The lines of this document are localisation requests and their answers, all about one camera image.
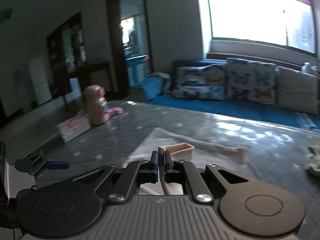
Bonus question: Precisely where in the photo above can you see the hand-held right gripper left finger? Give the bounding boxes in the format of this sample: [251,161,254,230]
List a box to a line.
[37,151,160,204]

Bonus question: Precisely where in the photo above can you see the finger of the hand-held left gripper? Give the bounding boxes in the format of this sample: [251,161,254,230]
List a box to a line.
[30,161,69,175]

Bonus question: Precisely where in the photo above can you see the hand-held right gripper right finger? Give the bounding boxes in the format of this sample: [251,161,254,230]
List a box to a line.
[164,151,283,204]

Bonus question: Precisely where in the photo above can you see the cream pants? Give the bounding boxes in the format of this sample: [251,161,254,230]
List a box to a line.
[121,127,247,196]

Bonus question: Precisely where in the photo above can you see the pink white tissue pack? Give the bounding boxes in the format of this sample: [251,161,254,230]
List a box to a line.
[57,116,91,143]

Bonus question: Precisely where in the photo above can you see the small pink case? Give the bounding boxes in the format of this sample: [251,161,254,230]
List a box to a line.
[104,106,123,117]

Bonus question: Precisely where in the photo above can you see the pink thermos bottle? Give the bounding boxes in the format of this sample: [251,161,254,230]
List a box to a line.
[82,85,108,126]

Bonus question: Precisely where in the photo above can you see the blue sofa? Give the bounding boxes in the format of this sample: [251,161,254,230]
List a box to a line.
[130,59,320,133]

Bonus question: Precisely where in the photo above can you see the white blue box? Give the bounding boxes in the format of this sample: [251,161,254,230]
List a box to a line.
[69,77,81,95]

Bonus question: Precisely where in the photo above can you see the grey star-printed tablecloth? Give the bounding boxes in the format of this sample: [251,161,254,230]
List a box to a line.
[0,100,320,240]

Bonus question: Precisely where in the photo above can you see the white refrigerator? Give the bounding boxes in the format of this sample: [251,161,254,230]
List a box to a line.
[28,56,52,107]

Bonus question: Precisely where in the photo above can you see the wide butterfly print cushion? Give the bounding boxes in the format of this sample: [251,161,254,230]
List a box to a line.
[171,64,227,101]

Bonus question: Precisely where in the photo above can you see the turquoise cabinet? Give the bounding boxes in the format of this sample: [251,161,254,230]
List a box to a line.
[125,54,152,85]

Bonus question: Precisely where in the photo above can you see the dark glass-door cabinet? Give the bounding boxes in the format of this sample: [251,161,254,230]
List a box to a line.
[46,11,87,98]

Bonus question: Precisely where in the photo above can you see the square butterfly print cushion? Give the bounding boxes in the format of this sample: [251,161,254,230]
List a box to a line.
[226,58,278,106]

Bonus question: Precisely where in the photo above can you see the green patterned garment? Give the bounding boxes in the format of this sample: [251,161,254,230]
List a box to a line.
[305,145,320,177]

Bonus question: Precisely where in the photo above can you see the plain white cushion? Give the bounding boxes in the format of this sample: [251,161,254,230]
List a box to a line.
[276,66,320,115]

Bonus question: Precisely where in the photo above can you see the large bright window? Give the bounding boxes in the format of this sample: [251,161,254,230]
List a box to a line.
[206,0,317,54]

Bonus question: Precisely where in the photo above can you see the dark door frame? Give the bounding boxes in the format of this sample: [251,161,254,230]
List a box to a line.
[106,0,153,101]

